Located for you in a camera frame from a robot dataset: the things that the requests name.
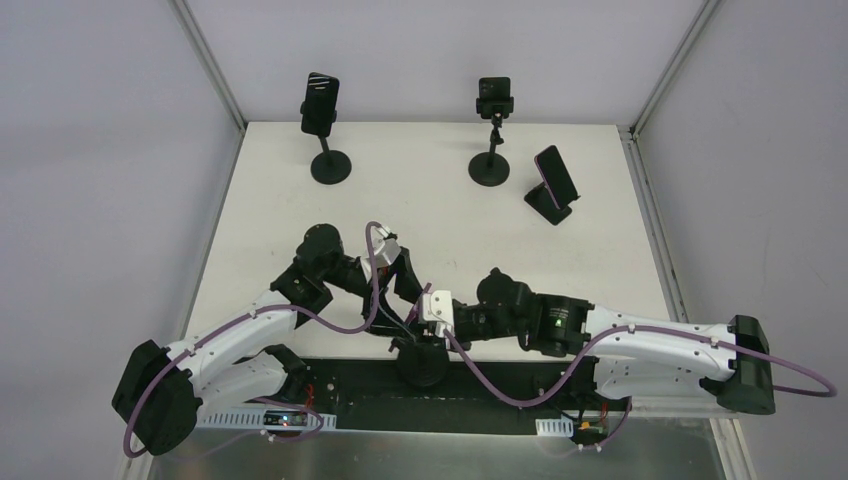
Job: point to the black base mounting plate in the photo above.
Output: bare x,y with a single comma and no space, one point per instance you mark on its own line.
369,395

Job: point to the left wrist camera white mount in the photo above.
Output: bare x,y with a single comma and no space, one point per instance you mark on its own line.
385,248

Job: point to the right controller board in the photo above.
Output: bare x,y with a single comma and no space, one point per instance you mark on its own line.
565,427

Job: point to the right aluminium frame rail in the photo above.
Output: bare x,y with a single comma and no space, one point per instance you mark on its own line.
634,138

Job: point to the purple phone with black screen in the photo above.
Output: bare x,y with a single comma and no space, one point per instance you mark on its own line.
415,311

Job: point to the aluminium table edge rail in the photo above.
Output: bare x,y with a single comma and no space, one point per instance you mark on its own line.
236,131

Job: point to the controller board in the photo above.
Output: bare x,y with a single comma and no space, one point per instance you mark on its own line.
565,427
253,417

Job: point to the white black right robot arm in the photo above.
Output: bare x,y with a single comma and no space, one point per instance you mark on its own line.
627,355

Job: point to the purple phone on folding stand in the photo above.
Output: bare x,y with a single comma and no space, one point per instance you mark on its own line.
556,177

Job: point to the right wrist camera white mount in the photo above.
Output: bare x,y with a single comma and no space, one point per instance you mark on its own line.
438,307

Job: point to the black phone back left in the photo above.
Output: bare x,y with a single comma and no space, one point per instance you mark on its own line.
318,109

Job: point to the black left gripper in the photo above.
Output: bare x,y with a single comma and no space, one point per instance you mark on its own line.
403,282

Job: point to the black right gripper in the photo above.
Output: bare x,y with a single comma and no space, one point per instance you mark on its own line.
457,321

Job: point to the black phone back middle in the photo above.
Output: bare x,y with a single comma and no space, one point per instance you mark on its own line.
493,90

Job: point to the left controller board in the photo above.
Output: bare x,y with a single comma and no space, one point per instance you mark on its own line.
253,417

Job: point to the black folding phone stand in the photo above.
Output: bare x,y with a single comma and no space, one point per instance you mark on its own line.
540,200

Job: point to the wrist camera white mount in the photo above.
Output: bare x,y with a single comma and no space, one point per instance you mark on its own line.
438,307
385,248

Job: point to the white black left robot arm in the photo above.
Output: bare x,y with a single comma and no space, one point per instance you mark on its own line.
165,390

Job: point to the black round-base phone stand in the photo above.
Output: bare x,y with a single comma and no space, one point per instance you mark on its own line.
421,364

